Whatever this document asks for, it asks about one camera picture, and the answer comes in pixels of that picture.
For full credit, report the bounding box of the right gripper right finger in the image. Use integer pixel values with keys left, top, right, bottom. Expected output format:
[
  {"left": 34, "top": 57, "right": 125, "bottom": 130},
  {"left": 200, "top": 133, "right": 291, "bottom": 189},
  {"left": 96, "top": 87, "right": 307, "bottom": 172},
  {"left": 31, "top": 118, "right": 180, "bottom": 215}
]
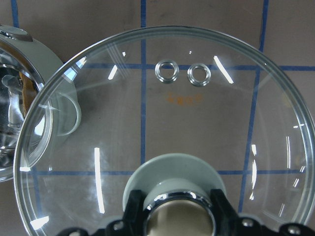
[{"left": 210, "top": 189, "right": 315, "bottom": 236}]

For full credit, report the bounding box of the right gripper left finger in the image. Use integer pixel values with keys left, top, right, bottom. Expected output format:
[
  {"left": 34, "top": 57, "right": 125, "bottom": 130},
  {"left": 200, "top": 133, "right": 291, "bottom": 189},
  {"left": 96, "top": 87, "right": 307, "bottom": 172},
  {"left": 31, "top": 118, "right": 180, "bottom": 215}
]
[{"left": 57, "top": 190, "right": 144, "bottom": 236}]

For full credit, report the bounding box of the glass pot lid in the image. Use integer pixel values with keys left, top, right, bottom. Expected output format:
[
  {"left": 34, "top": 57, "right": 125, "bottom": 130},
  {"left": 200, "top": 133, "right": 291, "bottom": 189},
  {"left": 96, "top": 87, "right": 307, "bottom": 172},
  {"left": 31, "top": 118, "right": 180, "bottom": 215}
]
[{"left": 14, "top": 26, "right": 315, "bottom": 236}]

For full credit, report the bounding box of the pale green electric pot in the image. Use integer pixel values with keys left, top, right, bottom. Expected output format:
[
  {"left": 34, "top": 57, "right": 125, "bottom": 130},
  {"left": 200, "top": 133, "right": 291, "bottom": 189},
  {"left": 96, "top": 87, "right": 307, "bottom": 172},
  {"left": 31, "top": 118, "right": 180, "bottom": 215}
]
[{"left": 0, "top": 25, "right": 81, "bottom": 182}]

